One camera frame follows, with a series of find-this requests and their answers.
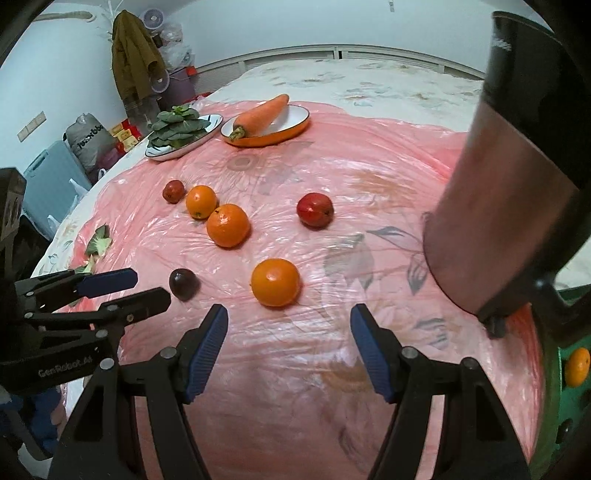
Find carrot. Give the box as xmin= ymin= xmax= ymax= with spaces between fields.
xmin=228 ymin=93 xmax=290 ymax=141

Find white slatted cabinet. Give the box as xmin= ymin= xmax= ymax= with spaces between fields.
xmin=194 ymin=44 xmax=488 ymax=93

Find orange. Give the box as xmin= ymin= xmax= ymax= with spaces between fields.
xmin=185 ymin=185 xmax=218 ymax=220
xmin=564 ymin=347 xmax=591 ymax=388
xmin=250 ymin=258 xmax=301 ymax=308
xmin=206 ymin=203 xmax=251 ymax=249

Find green leafy vegetables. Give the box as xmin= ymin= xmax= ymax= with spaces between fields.
xmin=148 ymin=105 xmax=214 ymax=151

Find white plate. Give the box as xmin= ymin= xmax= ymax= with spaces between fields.
xmin=145 ymin=113 xmax=223 ymax=162

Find grey bag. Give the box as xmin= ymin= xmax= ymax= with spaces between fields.
xmin=65 ymin=113 xmax=116 ymax=174

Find brown coat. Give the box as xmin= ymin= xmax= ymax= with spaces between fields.
xmin=112 ymin=10 xmax=166 ymax=103

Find wall socket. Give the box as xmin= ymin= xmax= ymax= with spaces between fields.
xmin=17 ymin=111 xmax=48 ymax=143

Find green box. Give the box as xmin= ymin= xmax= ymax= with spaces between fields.
xmin=529 ymin=284 xmax=591 ymax=480

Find purple bin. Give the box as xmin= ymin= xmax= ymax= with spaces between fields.
xmin=161 ymin=67 xmax=197 ymax=109

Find red and yellow boxes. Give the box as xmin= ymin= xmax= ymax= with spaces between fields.
xmin=111 ymin=117 xmax=141 ymax=153

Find clear plastic bags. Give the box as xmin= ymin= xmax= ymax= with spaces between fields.
xmin=157 ymin=21 xmax=195 ymax=70

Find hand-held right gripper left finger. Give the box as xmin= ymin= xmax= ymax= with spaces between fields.
xmin=48 ymin=304 xmax=229 ymax=480

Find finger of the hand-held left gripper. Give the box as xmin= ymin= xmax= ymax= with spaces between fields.
xmin=25 ymin=287 xmax=172 ymax=354
xmin=14 ymin=268 xmax=138 ymax=312

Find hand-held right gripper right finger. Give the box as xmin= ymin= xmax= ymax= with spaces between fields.
xmin=350 ymin=304 xmax=532 ymax=480

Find wrapped wall pipe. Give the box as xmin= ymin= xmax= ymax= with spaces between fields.
xmin=37 ymin=7 xmax=95 ymax=24

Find pink plastic sheet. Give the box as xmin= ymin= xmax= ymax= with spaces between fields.
xmin=51 ymin=99 xmax=546 ymax=480

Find light blue suitcase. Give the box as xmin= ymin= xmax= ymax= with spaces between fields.
xmin=23 ymin=140 xmax=93 ymax=241

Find pink and black kettle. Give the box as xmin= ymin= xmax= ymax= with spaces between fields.
xmin=422 ymin=11 xmax=591 ymax=340

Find orange rimmed plate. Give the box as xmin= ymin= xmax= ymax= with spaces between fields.
xmin=220 ymin=104 xmax=311 ymax=148

